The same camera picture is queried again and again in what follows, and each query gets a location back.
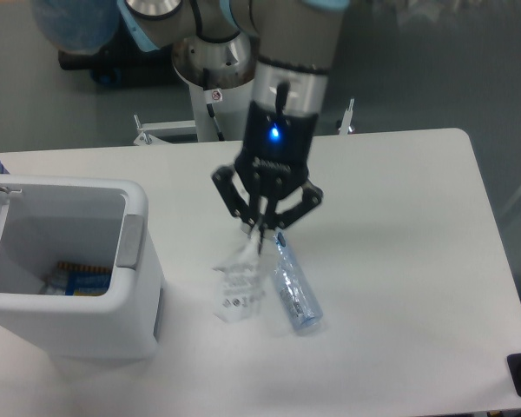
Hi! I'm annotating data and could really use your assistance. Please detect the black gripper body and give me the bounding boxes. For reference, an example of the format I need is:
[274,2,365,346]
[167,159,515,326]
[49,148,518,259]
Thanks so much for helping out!
[234,101,318,198]

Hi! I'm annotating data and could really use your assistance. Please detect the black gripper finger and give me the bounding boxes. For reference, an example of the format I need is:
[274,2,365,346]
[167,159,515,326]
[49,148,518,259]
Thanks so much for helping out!
[260,180,324,231]
[211,165,264,255]

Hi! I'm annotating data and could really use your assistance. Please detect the clear plastic water bottle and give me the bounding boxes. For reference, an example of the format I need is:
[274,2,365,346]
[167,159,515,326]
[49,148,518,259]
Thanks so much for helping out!
[272,229,323,333]

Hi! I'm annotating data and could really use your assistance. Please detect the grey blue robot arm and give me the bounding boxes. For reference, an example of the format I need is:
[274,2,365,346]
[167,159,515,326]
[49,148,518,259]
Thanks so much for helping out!
[121,1,348,232]

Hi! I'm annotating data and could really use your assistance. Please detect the white trash can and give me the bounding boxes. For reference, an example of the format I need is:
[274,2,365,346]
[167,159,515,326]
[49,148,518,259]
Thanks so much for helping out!
[0,174,164,360]

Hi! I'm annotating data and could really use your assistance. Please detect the blue yellow snack package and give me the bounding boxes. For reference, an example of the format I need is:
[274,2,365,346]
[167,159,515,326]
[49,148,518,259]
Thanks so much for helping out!
[38,261,112,296]

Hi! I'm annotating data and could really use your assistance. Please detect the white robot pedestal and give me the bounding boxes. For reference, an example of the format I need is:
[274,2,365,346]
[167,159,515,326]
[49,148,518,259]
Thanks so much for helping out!
[132,30,357,147]

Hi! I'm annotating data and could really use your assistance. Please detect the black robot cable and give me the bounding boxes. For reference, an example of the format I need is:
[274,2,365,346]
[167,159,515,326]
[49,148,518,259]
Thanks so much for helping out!
[201,67,226,142]

